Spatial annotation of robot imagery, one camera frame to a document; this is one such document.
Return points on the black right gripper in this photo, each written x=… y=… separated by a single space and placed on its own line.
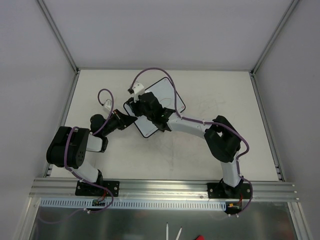
x=137 y=105

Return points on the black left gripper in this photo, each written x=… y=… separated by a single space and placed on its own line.
x=120 y=120

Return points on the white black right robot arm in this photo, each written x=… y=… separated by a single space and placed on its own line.
x=222 y=139

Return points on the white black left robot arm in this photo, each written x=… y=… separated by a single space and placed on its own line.
x=69 y=146

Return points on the white stick left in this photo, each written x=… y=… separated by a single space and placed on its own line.
x=167 y=231

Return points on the white stick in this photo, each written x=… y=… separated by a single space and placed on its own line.
x=167 y=231
x=179 y=233

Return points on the white stick right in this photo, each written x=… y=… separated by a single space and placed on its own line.
x=179 y=233

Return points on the red object at bottom edge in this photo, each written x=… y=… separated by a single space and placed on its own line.
x=200 y=237

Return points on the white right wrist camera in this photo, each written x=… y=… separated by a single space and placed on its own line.
x=136 y=90

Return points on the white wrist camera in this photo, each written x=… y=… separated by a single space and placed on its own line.
x=136 y=90
x=108 y=106

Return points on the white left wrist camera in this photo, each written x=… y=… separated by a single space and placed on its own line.
x=108 y=106

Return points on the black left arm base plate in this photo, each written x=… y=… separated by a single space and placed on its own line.
x=88 y=190

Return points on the aluminium mounting rail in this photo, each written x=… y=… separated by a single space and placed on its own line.
x=180 y=190

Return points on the left aluminium frame post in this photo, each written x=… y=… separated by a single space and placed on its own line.
x=57 y=34

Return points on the aluminium frame post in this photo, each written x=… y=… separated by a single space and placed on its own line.
x=275 y=34
x=57 y=34

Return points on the white slotted cable duct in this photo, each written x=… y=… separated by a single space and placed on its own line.
x=90 y=203

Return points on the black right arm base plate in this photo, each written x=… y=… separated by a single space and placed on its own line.
x=219 y=190

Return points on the right aluminium frame post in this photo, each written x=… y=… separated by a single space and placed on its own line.
x=275 y=34

